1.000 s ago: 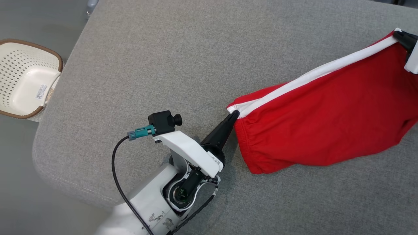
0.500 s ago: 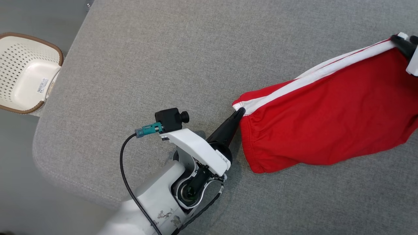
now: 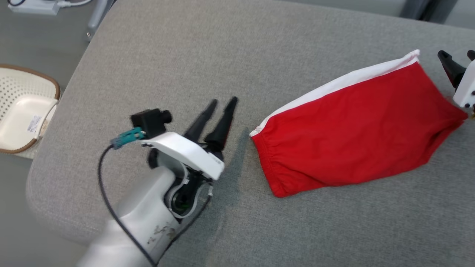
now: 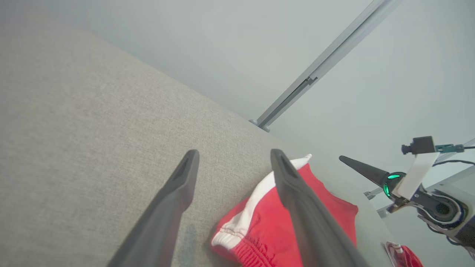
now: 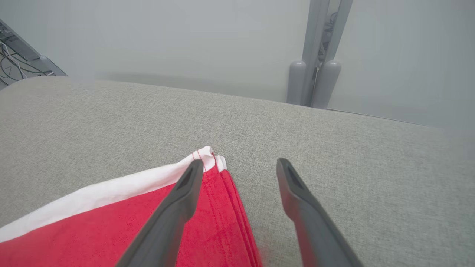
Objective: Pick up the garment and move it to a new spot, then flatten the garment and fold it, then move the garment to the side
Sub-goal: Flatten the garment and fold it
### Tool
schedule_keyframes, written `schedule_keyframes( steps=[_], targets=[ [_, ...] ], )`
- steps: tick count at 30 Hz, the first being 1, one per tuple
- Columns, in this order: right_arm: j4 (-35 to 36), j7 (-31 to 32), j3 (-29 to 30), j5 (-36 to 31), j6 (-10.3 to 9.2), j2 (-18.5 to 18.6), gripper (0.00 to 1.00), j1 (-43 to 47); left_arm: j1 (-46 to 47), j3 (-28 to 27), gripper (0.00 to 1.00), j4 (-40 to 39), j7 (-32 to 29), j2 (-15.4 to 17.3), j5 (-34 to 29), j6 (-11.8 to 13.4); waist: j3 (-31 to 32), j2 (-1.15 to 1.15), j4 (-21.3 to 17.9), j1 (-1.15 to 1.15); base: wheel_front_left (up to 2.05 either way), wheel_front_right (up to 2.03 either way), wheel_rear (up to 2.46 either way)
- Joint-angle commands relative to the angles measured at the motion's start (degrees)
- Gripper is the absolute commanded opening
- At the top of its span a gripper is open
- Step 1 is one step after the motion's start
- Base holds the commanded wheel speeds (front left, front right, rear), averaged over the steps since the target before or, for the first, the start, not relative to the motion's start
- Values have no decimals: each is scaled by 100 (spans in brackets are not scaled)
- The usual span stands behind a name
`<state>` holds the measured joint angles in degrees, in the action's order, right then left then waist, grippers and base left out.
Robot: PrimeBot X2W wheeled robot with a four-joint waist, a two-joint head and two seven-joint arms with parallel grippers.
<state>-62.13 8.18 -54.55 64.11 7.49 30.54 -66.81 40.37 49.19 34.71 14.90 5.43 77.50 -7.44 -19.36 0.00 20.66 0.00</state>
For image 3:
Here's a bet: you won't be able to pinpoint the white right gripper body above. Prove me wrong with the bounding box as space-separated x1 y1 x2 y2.
452 59 475 109

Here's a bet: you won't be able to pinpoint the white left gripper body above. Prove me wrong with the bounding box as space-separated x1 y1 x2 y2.
141 132 226 181

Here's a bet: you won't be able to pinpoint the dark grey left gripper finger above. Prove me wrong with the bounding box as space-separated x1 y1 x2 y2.
204 96 239 151
183 99 218 142

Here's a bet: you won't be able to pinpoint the red shorts with white trim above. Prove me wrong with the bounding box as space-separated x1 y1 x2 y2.
249 49 469 198

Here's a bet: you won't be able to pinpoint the cream perforated laundry basket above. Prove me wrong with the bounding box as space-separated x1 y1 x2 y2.
0 63 62 160

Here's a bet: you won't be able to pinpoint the white power strips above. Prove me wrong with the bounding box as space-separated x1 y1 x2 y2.
56 0 94 8

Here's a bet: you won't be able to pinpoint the white power strip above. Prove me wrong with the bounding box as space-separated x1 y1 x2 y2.
7 0 60 16

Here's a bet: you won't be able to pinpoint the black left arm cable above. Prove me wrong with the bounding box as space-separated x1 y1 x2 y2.
158 185 213 266

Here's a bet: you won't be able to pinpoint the teal left camera connector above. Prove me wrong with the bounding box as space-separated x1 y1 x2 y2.
111 127 146 150

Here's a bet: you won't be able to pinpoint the black left camera cable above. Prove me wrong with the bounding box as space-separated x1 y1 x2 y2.
97 144 158 267

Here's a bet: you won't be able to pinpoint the grey table frame leg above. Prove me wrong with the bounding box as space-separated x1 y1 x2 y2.
86 0 117 42

